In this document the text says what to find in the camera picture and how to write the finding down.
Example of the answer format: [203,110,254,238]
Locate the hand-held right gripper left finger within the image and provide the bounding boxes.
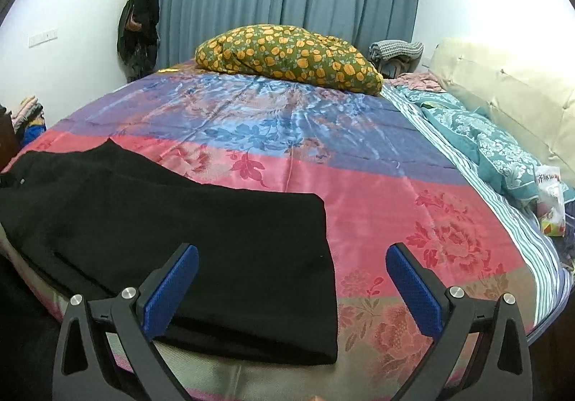
[51,243,201,401]

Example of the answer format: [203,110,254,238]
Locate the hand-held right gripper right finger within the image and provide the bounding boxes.
[385,241,533,401]

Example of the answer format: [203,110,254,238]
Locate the black pants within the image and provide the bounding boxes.
[0,138,339,366]

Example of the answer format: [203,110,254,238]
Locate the floral satin bedsheet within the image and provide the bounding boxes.
[0,61,540,401]

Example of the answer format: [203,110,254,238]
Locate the striped bed sheet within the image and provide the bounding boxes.
[382,86,573,330]

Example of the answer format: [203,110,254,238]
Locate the teal floral blanket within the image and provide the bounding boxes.
[391,84,546,208]

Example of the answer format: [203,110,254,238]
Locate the white plastic bag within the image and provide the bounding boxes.
[534,166,571,235]

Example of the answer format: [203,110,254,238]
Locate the pink cloth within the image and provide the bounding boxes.
[388,72,445,92]

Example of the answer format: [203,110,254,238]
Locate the pile of colourful clothes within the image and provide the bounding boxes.
[11,96,48,145]

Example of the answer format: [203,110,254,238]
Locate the beige padded headboard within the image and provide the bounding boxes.
[429,38,575,186]

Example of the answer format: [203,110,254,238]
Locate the brown wooden cabinet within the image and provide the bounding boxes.
[0,106,21,168]

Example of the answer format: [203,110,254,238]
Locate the grey plaid cloth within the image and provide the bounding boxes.
[369,40,424,74]

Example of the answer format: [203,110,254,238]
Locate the green orange-spotted cloth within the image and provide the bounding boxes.
[194,24,385,97]

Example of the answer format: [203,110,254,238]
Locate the black hanging clothes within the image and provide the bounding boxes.
[118,0,162,82]

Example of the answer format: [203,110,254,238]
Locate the brown hanging bag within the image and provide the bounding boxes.
[125,1,143,32]

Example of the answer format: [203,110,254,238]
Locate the white wall switch panel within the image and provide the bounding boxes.
[28,29,59,47]

